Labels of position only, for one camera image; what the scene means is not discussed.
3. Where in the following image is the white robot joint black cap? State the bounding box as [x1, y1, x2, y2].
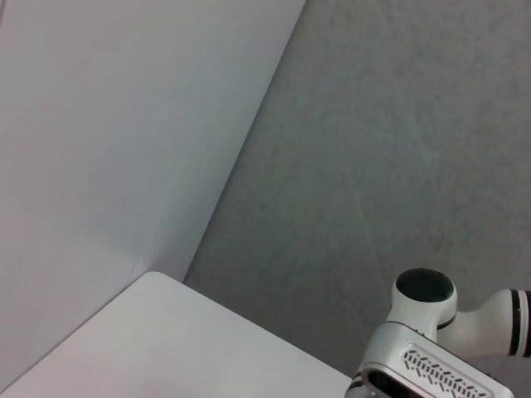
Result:
[383, 267, 531, 360]

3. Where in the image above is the white vented camera housing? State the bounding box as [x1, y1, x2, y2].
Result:
[348, 321, 515, 398]

